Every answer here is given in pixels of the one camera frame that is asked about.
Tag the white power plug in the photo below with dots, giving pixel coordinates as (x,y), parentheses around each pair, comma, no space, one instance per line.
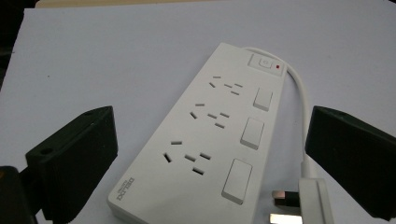
(306,202)

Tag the white power strip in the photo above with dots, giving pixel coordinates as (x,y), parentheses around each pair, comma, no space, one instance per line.
(205,140)

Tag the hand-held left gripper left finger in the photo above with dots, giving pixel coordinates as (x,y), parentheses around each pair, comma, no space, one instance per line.
(74,158)

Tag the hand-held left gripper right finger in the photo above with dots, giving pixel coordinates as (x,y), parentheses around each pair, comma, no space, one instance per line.
(351,155)

